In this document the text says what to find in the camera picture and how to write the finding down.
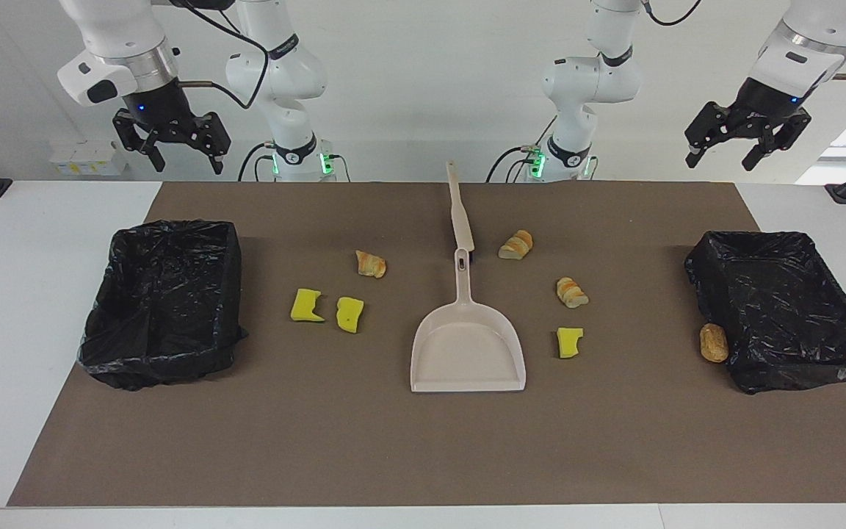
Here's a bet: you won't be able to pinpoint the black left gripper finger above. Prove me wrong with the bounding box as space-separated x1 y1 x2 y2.
684 101 734 169
742 110 812 172

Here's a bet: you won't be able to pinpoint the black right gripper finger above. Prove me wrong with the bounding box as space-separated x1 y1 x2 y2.
194 112 232 176
112 114 167 174

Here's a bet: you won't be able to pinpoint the notched yellow sponge piece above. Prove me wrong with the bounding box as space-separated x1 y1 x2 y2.
290 288 325 324

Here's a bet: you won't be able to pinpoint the golden croissant piece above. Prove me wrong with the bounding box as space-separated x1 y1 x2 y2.
556 276 590 309
498 229 534 261
355 250 387 279

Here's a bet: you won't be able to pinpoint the brown bread roll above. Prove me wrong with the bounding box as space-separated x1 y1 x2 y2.
699 323 730 364

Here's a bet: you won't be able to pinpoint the yellow sponge piece with hole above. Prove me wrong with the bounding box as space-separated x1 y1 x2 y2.
336 296 365 334

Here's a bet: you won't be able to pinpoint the beige hand brush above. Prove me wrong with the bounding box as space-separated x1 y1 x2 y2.
446 160 477 264

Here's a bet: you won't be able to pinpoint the yellow green sponge piece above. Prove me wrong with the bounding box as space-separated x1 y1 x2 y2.
557 327 585 360

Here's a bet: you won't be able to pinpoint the beige plastic dustpan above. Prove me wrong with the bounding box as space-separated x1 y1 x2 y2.
410 248 527 393

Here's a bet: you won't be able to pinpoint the black bag lined bin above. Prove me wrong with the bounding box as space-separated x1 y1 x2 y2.
76 219 249 392
684 230 846 395

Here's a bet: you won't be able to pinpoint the white cartons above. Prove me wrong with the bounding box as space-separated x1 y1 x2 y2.
50 140 129 177

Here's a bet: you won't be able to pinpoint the brown table mat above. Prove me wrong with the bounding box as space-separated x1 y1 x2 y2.
8 181 846 508

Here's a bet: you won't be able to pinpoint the black base cable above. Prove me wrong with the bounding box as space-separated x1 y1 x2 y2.
485 145 541 183
237 142 277 182

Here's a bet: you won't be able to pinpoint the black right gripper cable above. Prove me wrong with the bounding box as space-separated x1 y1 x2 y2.
170 0 271 111

